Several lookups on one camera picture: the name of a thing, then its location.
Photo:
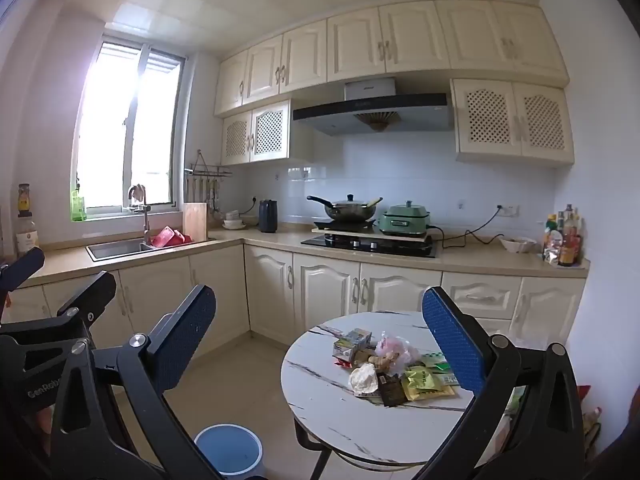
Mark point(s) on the green white drink carton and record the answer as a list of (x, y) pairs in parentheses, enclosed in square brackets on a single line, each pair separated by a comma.
[(352, 344)]

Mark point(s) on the cream wall cabinet row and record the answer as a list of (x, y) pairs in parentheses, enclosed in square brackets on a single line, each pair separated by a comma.
[(355, 50)]

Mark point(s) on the cream base cabinets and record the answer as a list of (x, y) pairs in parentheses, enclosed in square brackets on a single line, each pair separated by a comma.
[(325, 290)]

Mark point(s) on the blue waste bin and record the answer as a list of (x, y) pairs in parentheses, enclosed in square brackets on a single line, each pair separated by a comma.
[(225, 452)]

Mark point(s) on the hanging utensil rack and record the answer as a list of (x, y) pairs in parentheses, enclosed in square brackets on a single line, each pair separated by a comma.
[(207, 174)]

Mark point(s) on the red snack wrapper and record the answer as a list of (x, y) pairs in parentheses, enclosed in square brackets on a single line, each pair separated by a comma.
[(341, 361)]

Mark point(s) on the stack of white bowls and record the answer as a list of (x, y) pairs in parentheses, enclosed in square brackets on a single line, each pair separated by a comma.
[(232, 222)]

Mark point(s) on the black wok with lid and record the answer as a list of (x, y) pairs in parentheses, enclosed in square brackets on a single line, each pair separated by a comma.
[(350, 210)]

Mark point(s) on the green white packet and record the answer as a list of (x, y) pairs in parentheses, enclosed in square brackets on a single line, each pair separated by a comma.
[(434, 358)]

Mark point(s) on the white paper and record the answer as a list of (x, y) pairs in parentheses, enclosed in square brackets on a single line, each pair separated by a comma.
[(363, 379)]

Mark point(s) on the red plastic tub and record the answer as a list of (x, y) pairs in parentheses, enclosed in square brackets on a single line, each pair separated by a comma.
[(167, 237)]

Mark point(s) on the white scalloped bowl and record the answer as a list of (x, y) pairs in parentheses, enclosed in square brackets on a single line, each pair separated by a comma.
[(517, 245)]

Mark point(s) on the red snack bag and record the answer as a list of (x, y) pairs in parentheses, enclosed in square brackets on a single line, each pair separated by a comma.
[(584, 394)]

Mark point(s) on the steel kitchen sink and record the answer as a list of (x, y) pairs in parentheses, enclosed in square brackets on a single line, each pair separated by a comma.
[(115, 249)]

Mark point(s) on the black range hood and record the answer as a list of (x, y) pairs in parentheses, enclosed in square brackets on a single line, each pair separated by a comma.
[(370, 106)]

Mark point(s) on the sliding glass window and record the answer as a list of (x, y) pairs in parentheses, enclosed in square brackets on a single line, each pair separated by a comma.
[(110, 135)]

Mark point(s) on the black gas hob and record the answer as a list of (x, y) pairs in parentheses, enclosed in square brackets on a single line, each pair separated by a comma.
[(380, 249)]

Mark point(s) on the dark brown sachet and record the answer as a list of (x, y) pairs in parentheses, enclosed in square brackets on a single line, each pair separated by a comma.
[(391, 391)]

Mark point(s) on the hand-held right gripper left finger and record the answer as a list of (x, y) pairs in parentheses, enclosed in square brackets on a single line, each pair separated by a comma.
[(187, 330)]

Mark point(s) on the clear glass bottle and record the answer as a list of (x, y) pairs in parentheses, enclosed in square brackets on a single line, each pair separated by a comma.
[(27, 240)]

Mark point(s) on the group of condiment bottles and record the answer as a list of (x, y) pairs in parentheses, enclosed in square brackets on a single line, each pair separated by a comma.
[(567, 245)]

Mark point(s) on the green dish soap bottle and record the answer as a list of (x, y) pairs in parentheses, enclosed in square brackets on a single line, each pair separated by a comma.
[(78, 207)]

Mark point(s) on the black electric kettle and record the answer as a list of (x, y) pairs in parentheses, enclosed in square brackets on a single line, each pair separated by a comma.
[(268, 217)]

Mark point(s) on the small lattice door cabinet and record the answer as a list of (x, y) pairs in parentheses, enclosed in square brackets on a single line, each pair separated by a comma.
[(270, 132)]

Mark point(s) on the wide white wall socket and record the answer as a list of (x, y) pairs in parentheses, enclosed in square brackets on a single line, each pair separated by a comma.
[(510, 208)]

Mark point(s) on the wooden cutting board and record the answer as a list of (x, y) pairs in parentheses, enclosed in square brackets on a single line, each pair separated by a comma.
[(195, 222)]

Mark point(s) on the dark bottle yellow label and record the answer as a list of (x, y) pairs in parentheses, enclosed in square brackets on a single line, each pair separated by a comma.
[(23, 202)]

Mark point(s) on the yellow green sachet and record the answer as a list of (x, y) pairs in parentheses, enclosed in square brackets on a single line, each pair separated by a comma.
[(425, 382)]

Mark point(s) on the round marble table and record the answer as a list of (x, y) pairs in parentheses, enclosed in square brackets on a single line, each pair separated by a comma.
[(320, 390)]

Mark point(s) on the steel kitchen faucet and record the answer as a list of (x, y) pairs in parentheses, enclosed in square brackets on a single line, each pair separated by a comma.
[(146, 220)]

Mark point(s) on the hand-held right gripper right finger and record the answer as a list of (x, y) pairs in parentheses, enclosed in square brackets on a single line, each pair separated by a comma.
[(452, 340)]

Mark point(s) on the ginger piece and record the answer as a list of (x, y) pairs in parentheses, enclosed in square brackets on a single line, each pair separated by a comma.
[(382, 361)]

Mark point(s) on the green electric cooking pot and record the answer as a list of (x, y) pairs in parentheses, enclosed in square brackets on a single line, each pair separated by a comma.
[(405, 217)]

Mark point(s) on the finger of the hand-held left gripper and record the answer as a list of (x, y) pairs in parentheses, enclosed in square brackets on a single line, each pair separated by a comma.
[(92, 288), (20, 266)]

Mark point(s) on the wide lattice door cabinet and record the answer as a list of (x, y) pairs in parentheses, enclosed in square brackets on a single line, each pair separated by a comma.
[(492, 117)]

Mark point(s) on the yellow plastic bag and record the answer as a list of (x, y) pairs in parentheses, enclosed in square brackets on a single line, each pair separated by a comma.
[(592, 422)]

